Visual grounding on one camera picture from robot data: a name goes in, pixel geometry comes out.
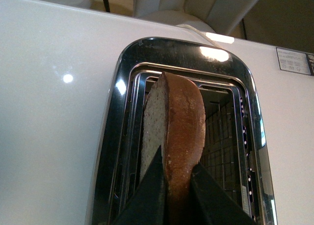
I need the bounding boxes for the white chrome toaster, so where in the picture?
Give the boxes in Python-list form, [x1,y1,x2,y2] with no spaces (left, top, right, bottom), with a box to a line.
[89,38,277,225]

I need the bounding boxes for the brown bread slice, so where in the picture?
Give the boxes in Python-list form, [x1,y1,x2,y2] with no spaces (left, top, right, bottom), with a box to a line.
[140,72,206,225]

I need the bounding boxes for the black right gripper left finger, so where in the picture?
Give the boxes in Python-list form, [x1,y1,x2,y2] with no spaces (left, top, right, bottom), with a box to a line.
[113,147,167,225]

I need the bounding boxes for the label sticker on table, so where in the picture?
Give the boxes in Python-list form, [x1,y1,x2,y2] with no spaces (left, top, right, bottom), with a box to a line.
[276,47,314,76]

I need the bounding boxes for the beige chair on right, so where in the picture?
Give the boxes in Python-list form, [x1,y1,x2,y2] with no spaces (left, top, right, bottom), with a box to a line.
[133,0,258,35]

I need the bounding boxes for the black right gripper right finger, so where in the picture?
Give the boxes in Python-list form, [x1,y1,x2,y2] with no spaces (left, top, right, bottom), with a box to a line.
[190,164,256,225]

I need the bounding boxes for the white toaster power cable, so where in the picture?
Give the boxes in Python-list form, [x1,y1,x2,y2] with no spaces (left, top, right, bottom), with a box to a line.
[176,23,224,50]

